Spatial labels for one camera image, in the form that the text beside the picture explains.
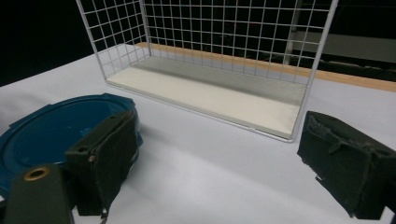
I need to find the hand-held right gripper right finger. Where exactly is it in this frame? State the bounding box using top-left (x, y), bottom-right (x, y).
top-left (296, 110), bottom-right (396, 220)

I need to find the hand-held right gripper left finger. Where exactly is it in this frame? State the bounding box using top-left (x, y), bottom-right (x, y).
top-left (64, 109), bottom-right (139, 217)

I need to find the blue oval plate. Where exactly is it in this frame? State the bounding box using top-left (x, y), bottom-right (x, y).
top-left (0, 92), bottom-right (144, 199)

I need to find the white wire rack shelf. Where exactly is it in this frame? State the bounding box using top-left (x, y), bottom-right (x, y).
top-left (75, 0), bottom-right (340, 144)

